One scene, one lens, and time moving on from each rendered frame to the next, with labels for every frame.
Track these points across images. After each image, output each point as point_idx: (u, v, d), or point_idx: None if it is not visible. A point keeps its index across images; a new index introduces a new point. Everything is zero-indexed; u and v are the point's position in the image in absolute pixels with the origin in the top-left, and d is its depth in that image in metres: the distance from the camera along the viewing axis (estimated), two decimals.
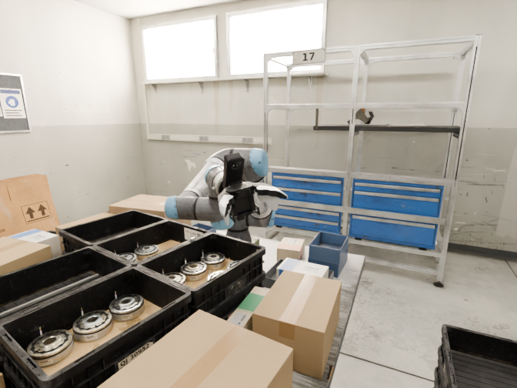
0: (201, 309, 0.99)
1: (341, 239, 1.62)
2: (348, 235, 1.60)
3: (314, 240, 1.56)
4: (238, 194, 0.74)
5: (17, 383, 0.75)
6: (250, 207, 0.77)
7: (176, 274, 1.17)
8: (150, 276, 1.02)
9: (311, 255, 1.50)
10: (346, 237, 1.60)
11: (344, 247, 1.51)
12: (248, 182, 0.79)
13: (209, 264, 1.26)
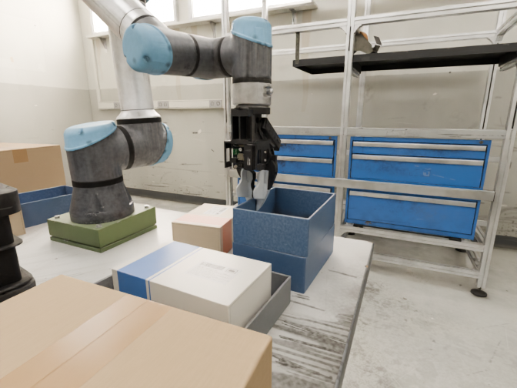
0: None
1: (318, 203, 0.71)
2: (335, 193, 0.69)
3: (253, 202, 0.65)
4: None
5: None
6: None
7: None
8: None
9: (239, 235, 0.59)
10: (331, 196, 0.69)
11: (322, 215, 0.60)
12: None
13: None
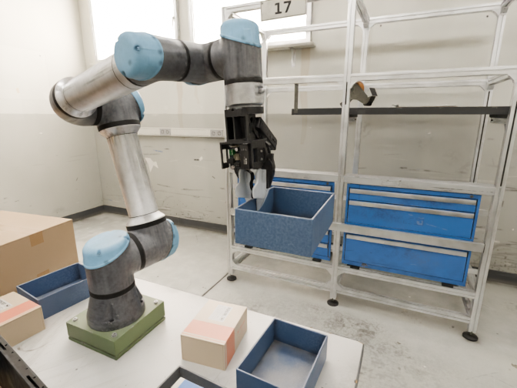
0: None
1: (317, 203, 0.72)
2: (334, 193, 0.70)
3: (253, 202, 0.65)
4: (261, 167, 0.65)
5: None
6: None
7: None
8: None
9: (241, 235, 0.59)
10: (329, 196, 0.70)
11: (324, 215, 0.61)
12: None
13: None
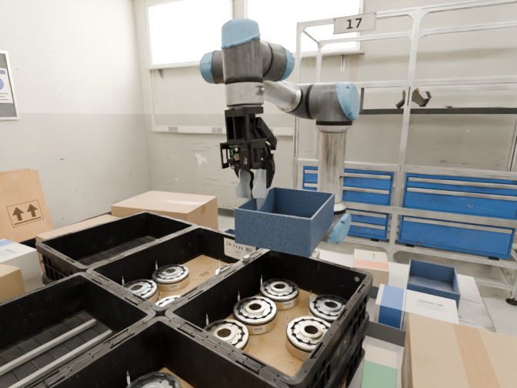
0: None
1: (318, 203, 0.72)
2: (335, 193, 0.69)
3: (253, 202, 0.65)
4: (261, 167, 0.65)
5: None
6: None
7: (231, 323, 0.68)
8: (194, 342, 0.53)
9: (241, 235, 0.59)
10: (330, 196, 0.70)
11: (323, 215, 0.61)
12: None
13: (278, 301, 0.77)
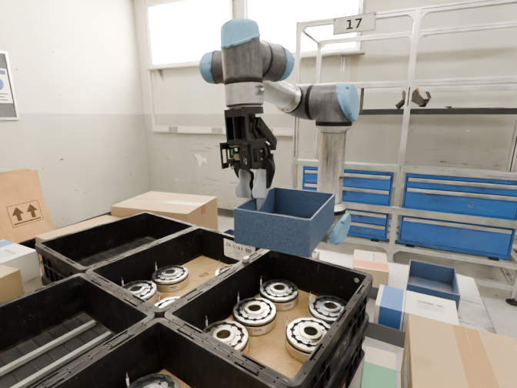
0: None
1: (318, 203, 0.71)
2: (335, 193, 0.69)
3: (253, 202, 0.65)
4: (261, 167, 0.65)
5: None
6: None
7: (230, 325, 0.68)
8: (193, 343, 0.53)
9: (240, 235, 0.59)
10: (330, 196, 0.70)
11: (323, 215, 0.61)
12: None
13: (278, 302, 0.77)
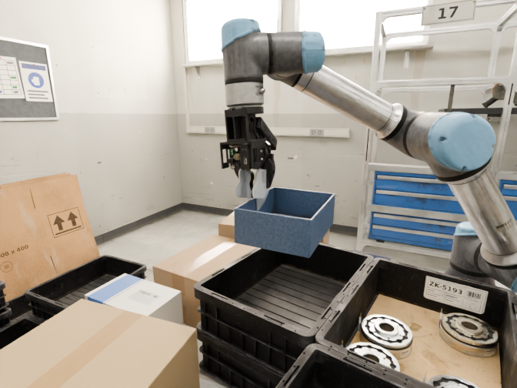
0: None
1: (318, 204, 0.72)
2: (335, 193, 0.69)
3: (253, 202, 0.65)
4: (261, 167, 0.65)
5: None
6: None
7: None
8: None
9: (240, 235, 0.59)
10: (330, 196, 0.70)
11: (323, 215, 0.61)
12: None
13: None
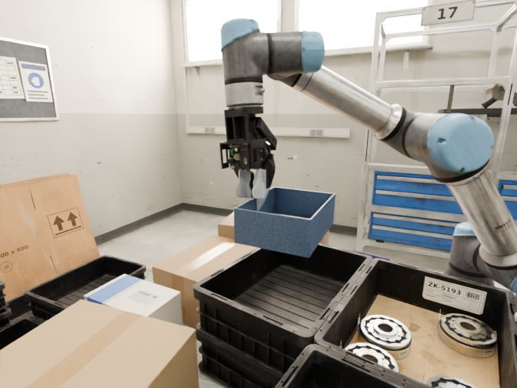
0: None
1: (318, 203, 0.71)
2: (335, 193, 0.69)
3: (253, 202, 0.65)
4: (261, 167, 0.65)
5: None
6: None
7: None
8: None
9: (240, 235, 0.59)
10: (330, 196, 0.70)
11: (323, 215, 0.61)
12: None
13: None
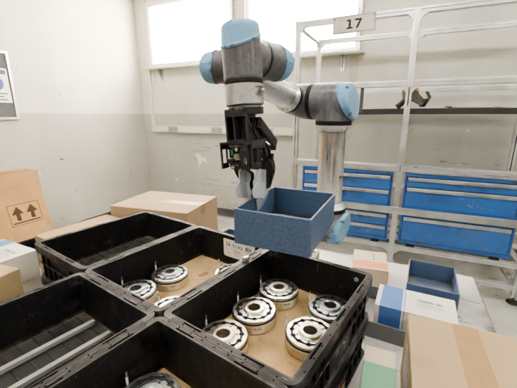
0: None
1: (318, 203, 0.72)
2: (335, 193, 0.69)
3: (253, 202, 0.65)
4: (261, 167, 0.65)
5: None
6: None
7: (229, 324, 0.68)
8: (192, 342, 0.53)
9: (240, 235, 0.59)
10: (330, 196, 0.70)
11: (323, 215, 0.61)
12: None
13: (277, 301, 0.77)
